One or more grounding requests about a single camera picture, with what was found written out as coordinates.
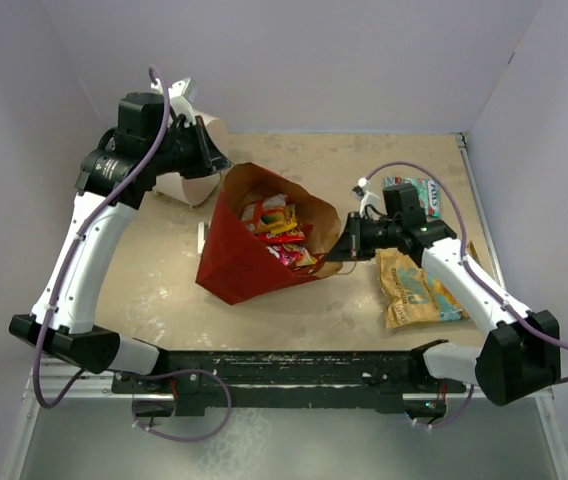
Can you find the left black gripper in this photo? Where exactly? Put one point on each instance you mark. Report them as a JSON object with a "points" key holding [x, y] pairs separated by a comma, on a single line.
{"points": [[207, 160]]}

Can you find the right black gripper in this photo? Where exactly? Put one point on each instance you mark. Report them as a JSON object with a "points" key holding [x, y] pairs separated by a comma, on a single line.
{"points": [[352, 247]]}

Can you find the gold chips bag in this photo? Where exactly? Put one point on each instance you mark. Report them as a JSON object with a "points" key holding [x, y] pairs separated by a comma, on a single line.
{"points": [[415, 297]]}

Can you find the teal candy packet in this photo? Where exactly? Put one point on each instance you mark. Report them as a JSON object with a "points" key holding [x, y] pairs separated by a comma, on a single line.
{"points": [[428, 192]]}

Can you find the colourful candy packet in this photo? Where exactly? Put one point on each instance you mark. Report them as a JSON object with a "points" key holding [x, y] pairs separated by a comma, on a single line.
{"points": [[273, 220]]}

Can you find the red paper bag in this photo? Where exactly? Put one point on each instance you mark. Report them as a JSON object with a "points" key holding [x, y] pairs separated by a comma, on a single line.
{"points": [[234, 265]]}

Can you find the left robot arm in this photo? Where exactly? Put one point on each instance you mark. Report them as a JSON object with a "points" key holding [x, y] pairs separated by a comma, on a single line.
{"points": [[155, 135]]}

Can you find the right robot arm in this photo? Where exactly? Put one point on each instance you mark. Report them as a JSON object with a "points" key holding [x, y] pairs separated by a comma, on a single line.
{"points": [[520, 354]]}

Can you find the white cylinder container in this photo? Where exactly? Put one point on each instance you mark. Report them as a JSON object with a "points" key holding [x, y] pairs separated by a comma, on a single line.
{"points": [[197, 184]]}

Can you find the small white block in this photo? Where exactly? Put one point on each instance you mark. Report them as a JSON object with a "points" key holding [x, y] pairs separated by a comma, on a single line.
{"points": [[202, 233]]}

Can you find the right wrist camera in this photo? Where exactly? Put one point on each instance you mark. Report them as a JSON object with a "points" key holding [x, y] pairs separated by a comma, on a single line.
{"points": [[369, 201]]}

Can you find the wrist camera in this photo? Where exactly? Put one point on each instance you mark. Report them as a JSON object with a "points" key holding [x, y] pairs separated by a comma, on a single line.
{"points": [[181, 92], [369, 201]]}

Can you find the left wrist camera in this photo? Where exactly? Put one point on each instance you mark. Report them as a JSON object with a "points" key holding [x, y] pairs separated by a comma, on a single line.
{"points": [[181, 92]]}

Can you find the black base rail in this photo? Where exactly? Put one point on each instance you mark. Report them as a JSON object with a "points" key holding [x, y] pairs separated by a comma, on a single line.
{"points": [[387, 382]]}

